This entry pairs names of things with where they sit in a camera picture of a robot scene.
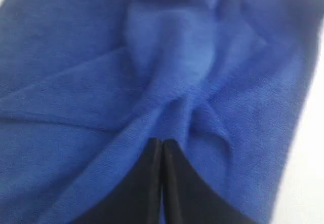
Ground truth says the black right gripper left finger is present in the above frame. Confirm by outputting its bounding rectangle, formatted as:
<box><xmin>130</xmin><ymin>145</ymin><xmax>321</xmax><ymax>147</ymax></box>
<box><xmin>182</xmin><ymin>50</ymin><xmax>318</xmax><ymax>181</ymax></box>
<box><xmin>73</xmin><ymin>138</ymin><xmax>162</xmax><ymax>224</ymax></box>

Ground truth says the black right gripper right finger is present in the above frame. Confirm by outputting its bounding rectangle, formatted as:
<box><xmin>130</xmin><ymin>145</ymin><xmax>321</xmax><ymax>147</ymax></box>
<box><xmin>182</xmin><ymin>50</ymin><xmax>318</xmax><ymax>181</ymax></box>
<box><xmin>161</xmin><ymin>139</ymin><xmax>255</xmax><ymax>224</ymax></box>

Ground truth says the blue microfiber towel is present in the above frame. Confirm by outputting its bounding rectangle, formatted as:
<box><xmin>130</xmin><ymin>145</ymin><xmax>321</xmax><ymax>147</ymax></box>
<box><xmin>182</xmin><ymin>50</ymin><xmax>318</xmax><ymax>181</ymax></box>
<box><xmin>1</xmin><ymin>0</ymin><xmax>323</xmax><ymax>223</ymax></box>

